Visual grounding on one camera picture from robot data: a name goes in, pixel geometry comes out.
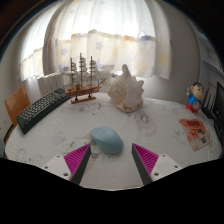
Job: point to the large white conch shell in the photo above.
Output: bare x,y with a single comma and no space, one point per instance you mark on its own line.
128,93

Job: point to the wooden model sailing ship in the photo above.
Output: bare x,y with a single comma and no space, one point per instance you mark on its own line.
81,88

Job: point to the white printed tablecloth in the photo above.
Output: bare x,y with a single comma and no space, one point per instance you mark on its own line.
156,133

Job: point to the black computer keyboard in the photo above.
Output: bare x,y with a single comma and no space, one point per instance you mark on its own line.
40,108

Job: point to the cartoon boy figurine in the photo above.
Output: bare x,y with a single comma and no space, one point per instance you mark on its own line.
195,98

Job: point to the white star-print curtain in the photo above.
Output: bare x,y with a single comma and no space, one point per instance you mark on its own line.
110,36

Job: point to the light blue computer mouse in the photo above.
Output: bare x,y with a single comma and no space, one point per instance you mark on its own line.
107,140

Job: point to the orange wooden chair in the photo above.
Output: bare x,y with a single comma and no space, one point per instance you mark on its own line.
16,103

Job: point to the red printed mouse pad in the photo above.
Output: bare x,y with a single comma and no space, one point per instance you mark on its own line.
196,133

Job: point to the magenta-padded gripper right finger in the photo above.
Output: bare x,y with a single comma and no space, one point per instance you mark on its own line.
148,160

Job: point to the white wall shelf unit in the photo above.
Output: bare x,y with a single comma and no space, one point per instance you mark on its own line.
211,63

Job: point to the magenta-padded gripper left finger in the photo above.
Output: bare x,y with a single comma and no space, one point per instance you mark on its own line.
75,160

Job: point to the black router with antennas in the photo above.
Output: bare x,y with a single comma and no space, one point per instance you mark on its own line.
208,108

